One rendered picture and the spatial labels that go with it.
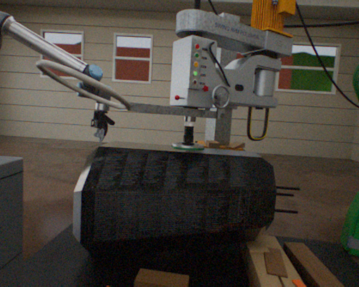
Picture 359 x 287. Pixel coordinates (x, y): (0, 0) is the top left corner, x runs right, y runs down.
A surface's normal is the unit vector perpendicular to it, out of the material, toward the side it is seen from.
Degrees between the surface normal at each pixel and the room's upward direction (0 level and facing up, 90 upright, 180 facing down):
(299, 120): 90
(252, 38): 90
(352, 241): 90
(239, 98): 90
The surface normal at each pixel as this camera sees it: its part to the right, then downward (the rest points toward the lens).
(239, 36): 0.54, 0.12
